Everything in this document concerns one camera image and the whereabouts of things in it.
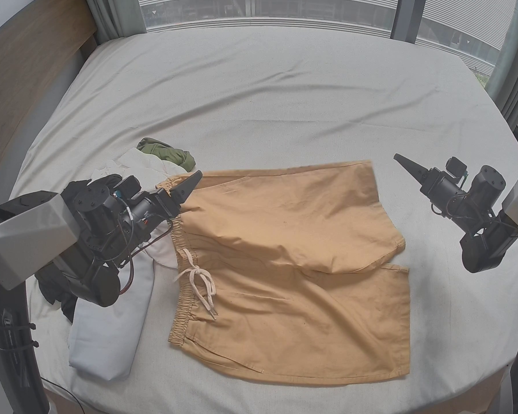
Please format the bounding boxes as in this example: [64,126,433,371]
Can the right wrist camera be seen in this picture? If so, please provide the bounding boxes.
[445,156,470,185]

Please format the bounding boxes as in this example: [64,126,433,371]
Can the tan shorts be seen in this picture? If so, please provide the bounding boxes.
[155,160,412,383]

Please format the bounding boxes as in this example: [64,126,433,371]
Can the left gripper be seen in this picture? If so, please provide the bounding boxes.
[131,169,203,232]

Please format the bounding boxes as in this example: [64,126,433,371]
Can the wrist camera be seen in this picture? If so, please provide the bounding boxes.
[113,174,141,201]
[445,156,470,185]

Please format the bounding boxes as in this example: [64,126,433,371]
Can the pale grey garment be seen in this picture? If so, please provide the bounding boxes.
[68,253,155,383]

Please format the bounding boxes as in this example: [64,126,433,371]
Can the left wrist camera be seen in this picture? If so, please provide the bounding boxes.
[113,174,141,201]

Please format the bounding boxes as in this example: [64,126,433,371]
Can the window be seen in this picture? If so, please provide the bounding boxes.
[129,0,518,76]

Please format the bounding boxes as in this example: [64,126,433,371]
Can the olive green garment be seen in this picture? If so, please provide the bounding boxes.
[137,137,197,174]

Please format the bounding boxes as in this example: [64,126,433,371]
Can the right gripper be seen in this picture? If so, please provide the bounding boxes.
[394,154,467,215]

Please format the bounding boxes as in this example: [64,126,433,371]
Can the cream white garment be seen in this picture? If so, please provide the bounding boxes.
[90,147,180,271]

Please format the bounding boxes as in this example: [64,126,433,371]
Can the bed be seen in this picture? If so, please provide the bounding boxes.
[0,0,518,414]

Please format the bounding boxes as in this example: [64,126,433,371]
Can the grey-green curtain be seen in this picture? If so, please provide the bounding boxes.
[62,0,149,45]
[485,0,518,125]

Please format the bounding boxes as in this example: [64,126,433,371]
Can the black garment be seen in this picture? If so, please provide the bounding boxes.
[35,179,113,325]

